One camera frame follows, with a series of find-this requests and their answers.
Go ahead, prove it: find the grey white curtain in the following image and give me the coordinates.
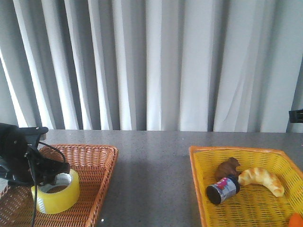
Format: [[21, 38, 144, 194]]
[[0, 0, 303, 132]]

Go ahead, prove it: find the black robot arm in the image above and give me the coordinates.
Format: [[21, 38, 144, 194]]
[[0, 123, 70, 187]]

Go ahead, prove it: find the brown woven basket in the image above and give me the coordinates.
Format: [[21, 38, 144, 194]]
[[0, 144, 118, 227]]

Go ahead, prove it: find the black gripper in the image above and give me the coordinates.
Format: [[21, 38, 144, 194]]
[[9, 146, 71, 186]]

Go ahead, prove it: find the small labelled bottle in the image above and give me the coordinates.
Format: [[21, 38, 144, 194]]
[[206, 175, 241, 205]]

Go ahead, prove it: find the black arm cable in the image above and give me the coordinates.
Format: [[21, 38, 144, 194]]
[[23, 141, 67, 227]]

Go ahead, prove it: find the yellow woven basket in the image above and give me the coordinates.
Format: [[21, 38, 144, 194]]
[[189, 146, 303, 227]]

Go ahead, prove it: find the yellow clear tape roll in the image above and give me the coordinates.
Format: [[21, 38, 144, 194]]
[[36, 169, 80, 214]]

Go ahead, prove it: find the orange toy carrot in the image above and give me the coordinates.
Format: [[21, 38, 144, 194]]
[[288, 213, 303, 227]]

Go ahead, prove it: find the brown toy bear figure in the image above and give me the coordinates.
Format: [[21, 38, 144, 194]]
[[215, 157, 241, 181]]

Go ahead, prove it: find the toy croissant bread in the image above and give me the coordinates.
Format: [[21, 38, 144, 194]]
[[238, 167, 285, 197]]

